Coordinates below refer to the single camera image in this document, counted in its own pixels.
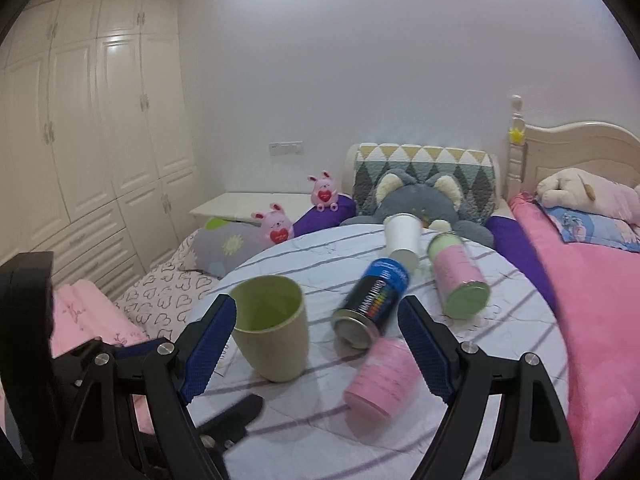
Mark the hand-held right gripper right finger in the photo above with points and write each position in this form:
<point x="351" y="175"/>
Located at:
<point x="425" y="350"/>

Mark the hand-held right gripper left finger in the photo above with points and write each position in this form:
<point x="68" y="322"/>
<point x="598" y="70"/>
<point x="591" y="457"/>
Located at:
<point x="210" y="345"/>

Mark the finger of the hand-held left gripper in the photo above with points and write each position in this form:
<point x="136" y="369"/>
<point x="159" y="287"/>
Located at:
<point x="235" y="416"/>

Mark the pink and green cup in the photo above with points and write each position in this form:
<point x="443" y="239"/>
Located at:
<point x="457" y="270"/>

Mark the white paper cup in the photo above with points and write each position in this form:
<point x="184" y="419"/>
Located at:
<point x="402" y="237"/>

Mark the pink embroidered cloth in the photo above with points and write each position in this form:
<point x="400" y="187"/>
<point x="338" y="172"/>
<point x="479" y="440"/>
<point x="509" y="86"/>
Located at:
<point x="85" y="320"/>

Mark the heart print blanket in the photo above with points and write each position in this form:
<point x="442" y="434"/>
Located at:
<point x="160" y="300"/>

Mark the blue drink can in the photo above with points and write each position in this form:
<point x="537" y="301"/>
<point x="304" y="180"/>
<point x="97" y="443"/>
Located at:
<point x="372" y="300"/>

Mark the grey flower pillow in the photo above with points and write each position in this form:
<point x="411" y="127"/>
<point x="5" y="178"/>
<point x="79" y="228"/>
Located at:
<point x="225" y="247"/>

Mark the purple bed sheet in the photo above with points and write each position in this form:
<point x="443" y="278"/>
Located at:
<point x="520" y="255"/>

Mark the pink bunny plush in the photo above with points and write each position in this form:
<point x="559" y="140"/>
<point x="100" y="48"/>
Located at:
<point x="275" y="225"/>
<point x="325" y="192"/>

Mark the white folding table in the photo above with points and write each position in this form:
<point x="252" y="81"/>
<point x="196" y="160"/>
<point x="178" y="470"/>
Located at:
<point x="250" y="205"/>

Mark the grey cat plush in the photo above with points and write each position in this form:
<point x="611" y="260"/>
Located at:
<point x="415" y="200"/>

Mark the pink blanket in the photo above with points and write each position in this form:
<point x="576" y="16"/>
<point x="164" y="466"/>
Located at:
<point x="590" y="320"/>

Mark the white wardrobe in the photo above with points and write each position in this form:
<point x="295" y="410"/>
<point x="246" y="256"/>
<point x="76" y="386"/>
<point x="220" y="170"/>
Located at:
<point x="100" y="135"/>

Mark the diamond patterned cushion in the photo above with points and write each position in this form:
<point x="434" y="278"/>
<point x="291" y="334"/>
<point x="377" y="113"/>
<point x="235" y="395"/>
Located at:
<point x="425" y="160"/>

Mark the blue printed pillow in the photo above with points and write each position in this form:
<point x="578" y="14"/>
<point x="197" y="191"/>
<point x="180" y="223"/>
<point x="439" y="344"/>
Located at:
<point x="590" y="227"/>

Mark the white and pink plush dog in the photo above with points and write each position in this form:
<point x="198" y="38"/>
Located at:
<point x="585" y="185"/>

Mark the yellow star sticker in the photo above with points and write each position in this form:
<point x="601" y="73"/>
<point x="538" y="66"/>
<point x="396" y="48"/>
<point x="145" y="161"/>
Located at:
<point x="516" y="134"/>

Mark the cream bed headboard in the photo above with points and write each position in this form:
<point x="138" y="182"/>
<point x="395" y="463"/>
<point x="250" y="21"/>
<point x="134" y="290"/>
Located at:
<point x="565" y="150"/>

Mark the wall switch panel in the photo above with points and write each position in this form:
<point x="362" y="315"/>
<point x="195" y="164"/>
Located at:
<point x="285" y="147"/>

